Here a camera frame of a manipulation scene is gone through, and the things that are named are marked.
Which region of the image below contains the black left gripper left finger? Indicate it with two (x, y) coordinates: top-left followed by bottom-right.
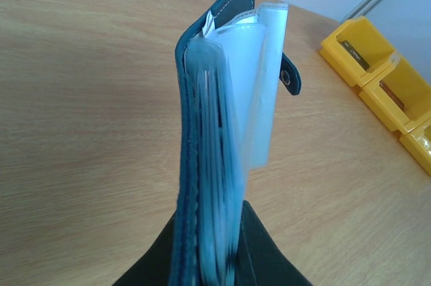
(113, 217), (174, 286)

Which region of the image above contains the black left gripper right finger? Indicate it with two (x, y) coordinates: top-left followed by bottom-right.
(234, 201), (311, 286)

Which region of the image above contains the blue leather card holder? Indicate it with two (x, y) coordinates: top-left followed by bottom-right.
(168, 0), (302, 285)

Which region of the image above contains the red credit card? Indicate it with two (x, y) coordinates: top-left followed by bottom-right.
(379, 81), (405, 110)

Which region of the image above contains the black credit card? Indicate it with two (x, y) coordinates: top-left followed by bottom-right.
(340, 40), (370, 71)

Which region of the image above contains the yellow bin near right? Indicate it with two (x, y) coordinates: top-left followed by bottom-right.
(399, 119), (431, 176)

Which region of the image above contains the yellow bin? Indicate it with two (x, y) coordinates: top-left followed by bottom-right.
(399, 119), (431, 176)
(359, 56), (430, 134)
(320, 16), (401, 87)

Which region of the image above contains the yellow bin middle right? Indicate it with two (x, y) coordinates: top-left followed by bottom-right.
(359, 56), (430, 134)

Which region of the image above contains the yellow bin far right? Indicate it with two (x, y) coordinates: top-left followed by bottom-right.
(320, 16), (401, 87)

